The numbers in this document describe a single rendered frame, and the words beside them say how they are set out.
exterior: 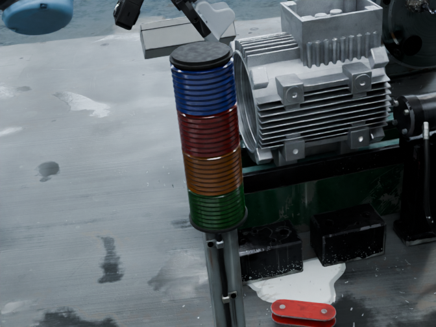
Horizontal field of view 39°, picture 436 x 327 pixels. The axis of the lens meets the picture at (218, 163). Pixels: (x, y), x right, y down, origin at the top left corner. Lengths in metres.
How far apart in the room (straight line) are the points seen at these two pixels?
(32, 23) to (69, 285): 0.39
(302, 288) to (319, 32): 0.37
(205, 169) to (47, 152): 0.80
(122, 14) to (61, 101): 0.72
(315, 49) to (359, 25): 0.07
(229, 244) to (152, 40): 0.54
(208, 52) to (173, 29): 0.56
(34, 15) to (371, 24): 0.46
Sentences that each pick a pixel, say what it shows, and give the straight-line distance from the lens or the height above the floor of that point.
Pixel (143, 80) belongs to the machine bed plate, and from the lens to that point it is 1.65.
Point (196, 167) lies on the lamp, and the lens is 0.61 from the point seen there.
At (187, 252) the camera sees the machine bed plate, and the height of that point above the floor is 0.80.
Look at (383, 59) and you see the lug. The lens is 0.92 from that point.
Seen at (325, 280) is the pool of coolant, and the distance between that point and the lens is 0.93.
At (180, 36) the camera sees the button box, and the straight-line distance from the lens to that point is 1.14.
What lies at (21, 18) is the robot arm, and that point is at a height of 1.20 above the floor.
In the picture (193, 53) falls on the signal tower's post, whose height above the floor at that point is 1.22.
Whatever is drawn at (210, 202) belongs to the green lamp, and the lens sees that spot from 0.63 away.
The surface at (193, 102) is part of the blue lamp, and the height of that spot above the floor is 1.18.
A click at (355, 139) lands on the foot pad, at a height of 0.97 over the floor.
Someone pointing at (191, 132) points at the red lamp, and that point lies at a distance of 0.59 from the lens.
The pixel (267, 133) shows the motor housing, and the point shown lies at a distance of 0.88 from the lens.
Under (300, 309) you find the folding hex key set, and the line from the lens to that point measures 0.86.
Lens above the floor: 1.42
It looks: 30 degrees down
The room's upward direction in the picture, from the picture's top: 6 degrees counter-clockwise
